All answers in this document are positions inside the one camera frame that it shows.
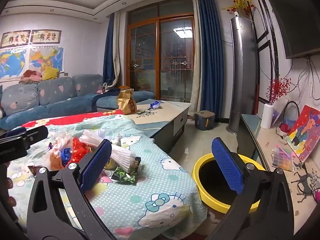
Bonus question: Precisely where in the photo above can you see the wall cables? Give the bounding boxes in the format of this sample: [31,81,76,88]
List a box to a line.
[287,56,320,102]

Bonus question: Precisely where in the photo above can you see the wide blue curtain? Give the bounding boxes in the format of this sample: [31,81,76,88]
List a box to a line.
[194,0,225,125]

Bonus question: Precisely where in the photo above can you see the blue storage stool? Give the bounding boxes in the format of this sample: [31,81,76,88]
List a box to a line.
[194,110,216,131]

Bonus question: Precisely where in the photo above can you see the small blue wrapper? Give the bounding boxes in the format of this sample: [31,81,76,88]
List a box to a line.
[61,148,73,166]

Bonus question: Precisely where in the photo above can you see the pink red cloth pile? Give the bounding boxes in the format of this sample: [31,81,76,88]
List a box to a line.
[19,69,43,85]

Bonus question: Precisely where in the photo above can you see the red berry branches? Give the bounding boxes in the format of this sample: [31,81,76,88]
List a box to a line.
[266,77,292,105]

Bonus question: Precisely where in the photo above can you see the red printed blanket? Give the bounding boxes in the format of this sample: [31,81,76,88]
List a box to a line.
[21,109,125,128]

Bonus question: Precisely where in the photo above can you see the beige curtain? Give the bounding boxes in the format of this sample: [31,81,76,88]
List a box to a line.
[113,10,128,88]
[190,0,203,113]

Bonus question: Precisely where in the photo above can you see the large white foam net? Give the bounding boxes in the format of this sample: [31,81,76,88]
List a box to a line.
[109,142,143,173]

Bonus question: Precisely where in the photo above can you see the cartoon cat printed blanket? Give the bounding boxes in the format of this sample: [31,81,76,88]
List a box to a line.
[5,115,208,240]

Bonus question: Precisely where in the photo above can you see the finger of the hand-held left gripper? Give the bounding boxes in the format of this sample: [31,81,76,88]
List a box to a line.
[7,127,27,136]
[0,126,48,144]

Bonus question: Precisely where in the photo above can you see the dark brown wrapper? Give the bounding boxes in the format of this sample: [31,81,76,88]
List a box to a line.
[27,164,43,178]

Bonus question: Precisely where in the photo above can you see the dark blue garment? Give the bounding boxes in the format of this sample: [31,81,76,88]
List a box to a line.
[91,87,121,111]

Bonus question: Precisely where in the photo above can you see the yellow round bin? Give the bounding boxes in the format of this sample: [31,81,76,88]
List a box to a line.
[191,154,267,214]

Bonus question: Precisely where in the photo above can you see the red wrapper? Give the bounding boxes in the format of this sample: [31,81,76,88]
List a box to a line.
[67,137,91,166]

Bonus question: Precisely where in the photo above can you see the green snack packet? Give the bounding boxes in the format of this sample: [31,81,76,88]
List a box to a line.
[111,156,142,186]

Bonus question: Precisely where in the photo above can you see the black wall frame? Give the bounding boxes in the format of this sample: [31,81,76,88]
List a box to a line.
[257,39,280,81]
[247,0,270,43]

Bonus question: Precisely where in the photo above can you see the grey tower air conditioner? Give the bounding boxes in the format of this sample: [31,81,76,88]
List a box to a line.
[226,16,261,136]

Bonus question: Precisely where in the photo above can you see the wooden sliding glass door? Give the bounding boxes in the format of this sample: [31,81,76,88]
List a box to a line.
[126,0,196,103]

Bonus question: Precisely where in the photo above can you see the colourful painting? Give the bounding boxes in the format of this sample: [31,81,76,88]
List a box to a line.
[286,104,320,163]

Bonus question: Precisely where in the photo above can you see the person's left hand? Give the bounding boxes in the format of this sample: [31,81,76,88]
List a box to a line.
[5,177,17,207]

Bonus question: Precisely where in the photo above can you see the clear plastic bag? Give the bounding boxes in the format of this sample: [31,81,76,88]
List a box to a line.
[53,131,76,151]

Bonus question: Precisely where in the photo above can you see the yellow packet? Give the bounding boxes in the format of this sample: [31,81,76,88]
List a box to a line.
[104,157,118,170]

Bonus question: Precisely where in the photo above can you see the small white foam net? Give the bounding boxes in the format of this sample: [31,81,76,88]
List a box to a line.
[79,129,107,147]

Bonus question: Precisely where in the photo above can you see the beige coffee table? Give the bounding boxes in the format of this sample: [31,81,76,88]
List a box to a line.
[125,100,193,153]

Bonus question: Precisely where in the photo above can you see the yellow pillow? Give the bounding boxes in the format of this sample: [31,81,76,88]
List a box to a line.
[42,65,60,81]

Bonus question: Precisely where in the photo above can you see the world map poster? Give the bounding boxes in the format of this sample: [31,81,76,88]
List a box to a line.
[0,49,27,82]

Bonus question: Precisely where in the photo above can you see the yellow artificial flowers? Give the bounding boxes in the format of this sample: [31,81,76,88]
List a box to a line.
[222,0,253,18]

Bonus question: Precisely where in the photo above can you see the orange plastic bag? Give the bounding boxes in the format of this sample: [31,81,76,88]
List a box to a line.
[48,140,68,171]

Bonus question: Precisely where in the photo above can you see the small purple picture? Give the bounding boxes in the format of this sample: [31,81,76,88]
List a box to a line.
[271,97,290,127]

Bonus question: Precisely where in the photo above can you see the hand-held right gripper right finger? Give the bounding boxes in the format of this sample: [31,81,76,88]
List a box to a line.
[206,137,295,240]

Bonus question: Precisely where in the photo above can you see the wall-mounted television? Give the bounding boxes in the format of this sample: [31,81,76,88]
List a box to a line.
[262,0,320,60]

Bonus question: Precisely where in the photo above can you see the gold paper bag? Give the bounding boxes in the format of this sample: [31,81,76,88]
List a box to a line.
[117,87,137,115]

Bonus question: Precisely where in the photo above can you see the narrow blue curtain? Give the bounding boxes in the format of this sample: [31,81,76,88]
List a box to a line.
[102,12,117,91]

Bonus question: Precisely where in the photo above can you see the television console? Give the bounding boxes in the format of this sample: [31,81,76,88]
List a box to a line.
[236,114,320,233]

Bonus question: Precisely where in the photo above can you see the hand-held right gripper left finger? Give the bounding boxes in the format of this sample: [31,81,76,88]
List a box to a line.
[26,139,117,240]

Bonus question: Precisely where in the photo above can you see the pastel bead box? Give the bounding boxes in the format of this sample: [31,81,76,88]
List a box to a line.
[271,143,296,172]

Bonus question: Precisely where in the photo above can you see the blue grey sofa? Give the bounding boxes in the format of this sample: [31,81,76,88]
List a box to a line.
[0,74,156,130]

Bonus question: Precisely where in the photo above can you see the framed embroidery picture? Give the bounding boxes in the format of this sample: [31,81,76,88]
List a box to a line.
[0,30,32,50]
[31,29,63,45]

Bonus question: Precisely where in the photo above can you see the country map poster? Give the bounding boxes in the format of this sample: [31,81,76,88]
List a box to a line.
[28,46,65,73]

